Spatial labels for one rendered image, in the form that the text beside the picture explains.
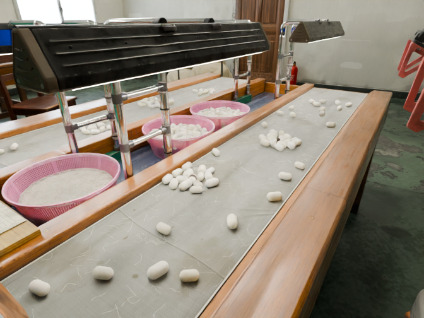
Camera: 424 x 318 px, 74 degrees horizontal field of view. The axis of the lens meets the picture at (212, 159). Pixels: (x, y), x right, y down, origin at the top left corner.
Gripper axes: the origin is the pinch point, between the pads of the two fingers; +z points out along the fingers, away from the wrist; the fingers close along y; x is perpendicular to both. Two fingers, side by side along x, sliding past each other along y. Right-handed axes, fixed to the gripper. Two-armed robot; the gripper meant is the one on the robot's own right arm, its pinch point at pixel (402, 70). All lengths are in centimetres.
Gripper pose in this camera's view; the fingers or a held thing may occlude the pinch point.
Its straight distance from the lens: 90.7
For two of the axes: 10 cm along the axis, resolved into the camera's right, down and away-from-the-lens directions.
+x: 7.8, 6.0, -2.0
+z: -3.9, 7.0, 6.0
